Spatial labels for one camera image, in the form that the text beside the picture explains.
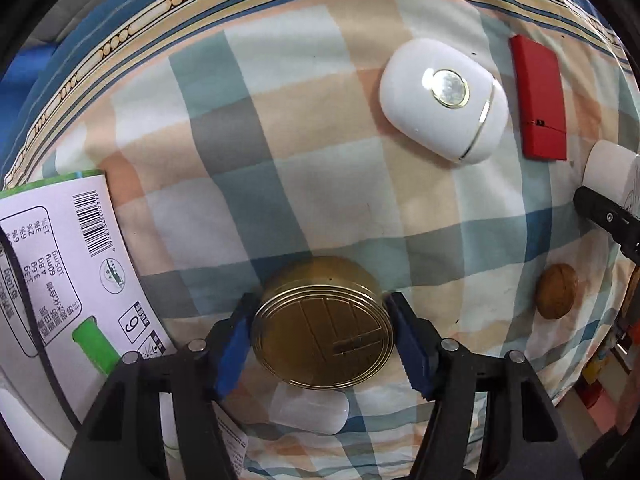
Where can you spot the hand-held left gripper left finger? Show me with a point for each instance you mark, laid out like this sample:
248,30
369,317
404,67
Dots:
231,357

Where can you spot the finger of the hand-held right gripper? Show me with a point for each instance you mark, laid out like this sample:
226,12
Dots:
607,217

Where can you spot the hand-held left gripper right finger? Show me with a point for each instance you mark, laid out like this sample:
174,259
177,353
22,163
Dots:
411,352

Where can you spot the round gold tin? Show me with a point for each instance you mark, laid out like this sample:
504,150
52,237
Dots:
320,332

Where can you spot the white cup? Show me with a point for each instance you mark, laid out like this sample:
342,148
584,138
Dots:
607,167

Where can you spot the brown walnut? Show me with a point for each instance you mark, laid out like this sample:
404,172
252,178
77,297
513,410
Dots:
556,291

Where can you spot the translucent white eraser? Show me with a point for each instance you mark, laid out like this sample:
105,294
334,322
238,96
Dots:
310,412

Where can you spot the flat red box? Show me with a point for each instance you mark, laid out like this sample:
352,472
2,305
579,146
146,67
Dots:
541,95

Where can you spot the white milk carton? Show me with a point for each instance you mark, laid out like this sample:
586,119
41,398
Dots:
55,270

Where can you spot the plaid bed sheet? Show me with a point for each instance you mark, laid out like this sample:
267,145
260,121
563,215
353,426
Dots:
280,150

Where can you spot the white rounded earbud case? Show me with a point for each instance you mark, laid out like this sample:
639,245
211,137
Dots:
420,110

